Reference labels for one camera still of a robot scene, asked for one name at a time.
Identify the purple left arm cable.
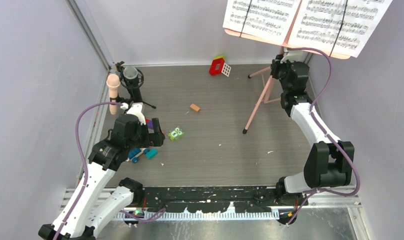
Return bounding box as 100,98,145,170
51,101,130,240

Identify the blue toy brick car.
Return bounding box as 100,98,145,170
126,148,150,163

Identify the pink music stand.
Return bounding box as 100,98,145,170
222,0,394,135

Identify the black round-base microphone stand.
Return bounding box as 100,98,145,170
109,95,130,110

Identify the pink foam microphone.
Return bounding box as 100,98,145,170
106,73,121,115

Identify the orange wooden block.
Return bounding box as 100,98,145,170
189,103,201,113

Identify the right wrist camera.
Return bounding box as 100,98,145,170
280,47,309,63

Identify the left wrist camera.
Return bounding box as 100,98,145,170
120,102,147,125

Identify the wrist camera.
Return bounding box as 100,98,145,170
280,47,309,63
120,102,147,125

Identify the red toy house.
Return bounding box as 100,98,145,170
208,55,231,77

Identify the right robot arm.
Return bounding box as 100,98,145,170
270,54,355,205

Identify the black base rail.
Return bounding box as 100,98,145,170
128,186,305,213

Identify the teal toy brick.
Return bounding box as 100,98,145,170
144,148,158,160

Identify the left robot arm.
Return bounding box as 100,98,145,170
38,102,165,240

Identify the sheet music page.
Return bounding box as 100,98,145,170
287,0,392,59
222,0,301,45

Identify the purple and red brick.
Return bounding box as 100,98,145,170
145,118,154,130

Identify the green owl number block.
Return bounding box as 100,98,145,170
168,126,184,141

